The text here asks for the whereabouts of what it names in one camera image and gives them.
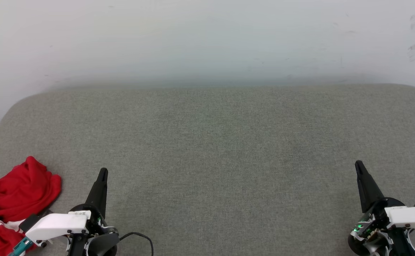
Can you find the grey fabric sofa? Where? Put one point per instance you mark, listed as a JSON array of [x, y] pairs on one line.
[[221, 160]]

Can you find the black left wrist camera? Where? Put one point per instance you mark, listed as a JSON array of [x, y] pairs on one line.
[[29, 223]]

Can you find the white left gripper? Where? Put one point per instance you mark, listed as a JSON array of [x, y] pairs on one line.
[[56, 224]]

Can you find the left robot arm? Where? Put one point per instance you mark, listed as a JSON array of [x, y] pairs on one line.
[[101, 247]]

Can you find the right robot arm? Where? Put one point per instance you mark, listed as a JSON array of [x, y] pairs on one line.
[[371, 247]]

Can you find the red baseball jersey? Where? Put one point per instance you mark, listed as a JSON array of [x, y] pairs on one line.
[[14, 195]]

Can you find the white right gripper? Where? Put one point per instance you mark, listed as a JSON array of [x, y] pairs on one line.
[[411, 217]]

